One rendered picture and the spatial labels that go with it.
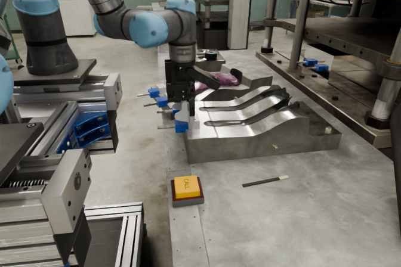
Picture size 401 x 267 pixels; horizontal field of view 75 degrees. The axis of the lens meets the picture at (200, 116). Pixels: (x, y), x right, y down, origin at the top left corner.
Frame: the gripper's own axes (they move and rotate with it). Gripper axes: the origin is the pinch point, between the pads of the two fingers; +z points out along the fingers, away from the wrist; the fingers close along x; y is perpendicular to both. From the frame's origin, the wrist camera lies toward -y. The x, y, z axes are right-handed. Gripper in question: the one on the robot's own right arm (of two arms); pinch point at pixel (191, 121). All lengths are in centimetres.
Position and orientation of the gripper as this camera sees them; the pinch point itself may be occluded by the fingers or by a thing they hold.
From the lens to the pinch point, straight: 83.4
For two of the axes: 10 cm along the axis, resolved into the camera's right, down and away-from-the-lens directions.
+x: 1.6, 4.6, -8.7
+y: -9.9, 0.8, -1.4
